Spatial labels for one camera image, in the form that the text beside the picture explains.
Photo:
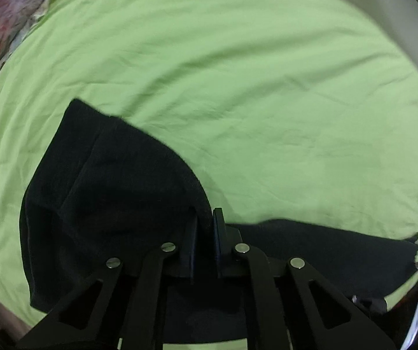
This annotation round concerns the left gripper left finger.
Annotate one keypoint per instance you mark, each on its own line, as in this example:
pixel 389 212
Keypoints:
pixel 117 307

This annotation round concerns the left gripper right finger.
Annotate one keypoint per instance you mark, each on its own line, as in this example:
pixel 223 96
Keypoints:
pixel 291 305

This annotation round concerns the black pants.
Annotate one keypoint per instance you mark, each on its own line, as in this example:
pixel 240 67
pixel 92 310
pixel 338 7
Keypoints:
pixel 104 189

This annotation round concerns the green bed sheet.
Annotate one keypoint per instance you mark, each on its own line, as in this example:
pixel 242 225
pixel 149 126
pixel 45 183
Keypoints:
pixel 300 109

